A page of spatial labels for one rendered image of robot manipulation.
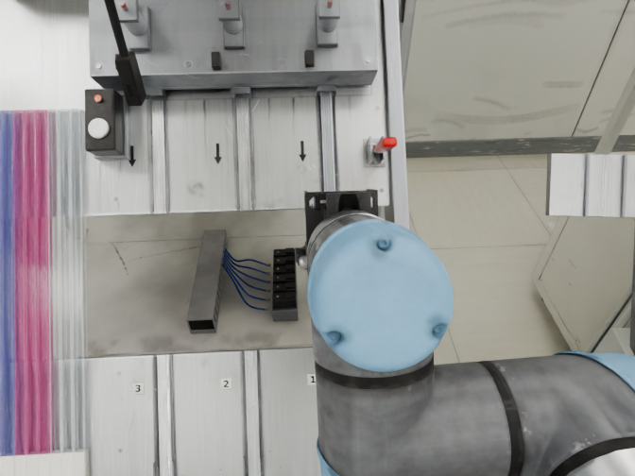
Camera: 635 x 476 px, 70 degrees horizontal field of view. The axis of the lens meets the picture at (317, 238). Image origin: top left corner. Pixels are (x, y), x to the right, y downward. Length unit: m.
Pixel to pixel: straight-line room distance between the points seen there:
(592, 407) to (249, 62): 0.48
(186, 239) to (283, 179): 0.57
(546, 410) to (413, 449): 0.08
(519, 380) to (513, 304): 1.59
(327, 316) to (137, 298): 0.82
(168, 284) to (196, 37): 0.58
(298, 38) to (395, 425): 0.45
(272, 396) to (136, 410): 0.17
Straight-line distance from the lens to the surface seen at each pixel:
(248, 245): 1.08
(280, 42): 0.59
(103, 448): 0.68
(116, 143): 0.60
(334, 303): 0.23
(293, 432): 0.62
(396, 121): 0.62
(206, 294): 0.93
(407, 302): 0.23
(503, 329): 1.81
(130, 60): 0.47
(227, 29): 0.58
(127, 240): 1.18
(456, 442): 0.30
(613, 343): 0.75
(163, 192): 0.62
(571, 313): 1.74
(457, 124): 2.60
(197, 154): 0.62
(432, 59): 2.40
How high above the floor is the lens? 1.35
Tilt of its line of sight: 42 degrees down
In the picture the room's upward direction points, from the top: straight up
